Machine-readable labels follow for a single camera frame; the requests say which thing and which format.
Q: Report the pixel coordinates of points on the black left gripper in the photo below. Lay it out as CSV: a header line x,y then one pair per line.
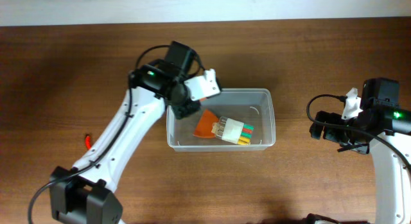
x,y
182,111

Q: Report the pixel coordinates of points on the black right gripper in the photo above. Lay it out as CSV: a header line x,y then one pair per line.
x,y
327,117

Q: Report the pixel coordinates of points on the orange scraper wooden handle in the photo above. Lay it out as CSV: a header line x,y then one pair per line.
x,y
205,125

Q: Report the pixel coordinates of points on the clear screwdriver set case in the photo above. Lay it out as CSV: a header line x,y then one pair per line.
x,y
233,131

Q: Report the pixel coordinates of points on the clear plastic container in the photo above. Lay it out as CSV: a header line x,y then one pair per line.
x,y
250,106

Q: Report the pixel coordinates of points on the red handled pliers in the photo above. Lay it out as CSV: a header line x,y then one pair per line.
x,y
87,140

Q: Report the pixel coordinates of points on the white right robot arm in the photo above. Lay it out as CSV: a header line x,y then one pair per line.
x,y
373,123

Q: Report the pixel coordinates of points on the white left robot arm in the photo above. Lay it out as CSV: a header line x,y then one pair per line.
x,y
86,192

